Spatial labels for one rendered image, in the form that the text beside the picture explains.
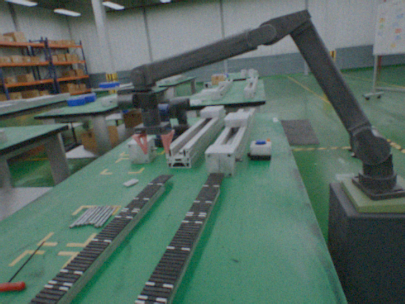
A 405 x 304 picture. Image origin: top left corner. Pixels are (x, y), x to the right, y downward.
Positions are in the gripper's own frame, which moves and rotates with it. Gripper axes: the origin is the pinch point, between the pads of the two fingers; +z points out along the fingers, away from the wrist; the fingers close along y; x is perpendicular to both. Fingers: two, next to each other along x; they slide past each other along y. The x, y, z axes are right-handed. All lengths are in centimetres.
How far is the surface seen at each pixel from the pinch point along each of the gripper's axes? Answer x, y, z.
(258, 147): -26.5, -31.0, 8.0
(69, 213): 19.0, 22.8, 13.2
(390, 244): 12, -66, 22
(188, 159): -19.4, -3.6, 10.0
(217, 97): -207, 25, 11
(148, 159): -23.3, 16.3, 11.3
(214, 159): -9.4, -17.0, 6.3
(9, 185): -103, 210, 67
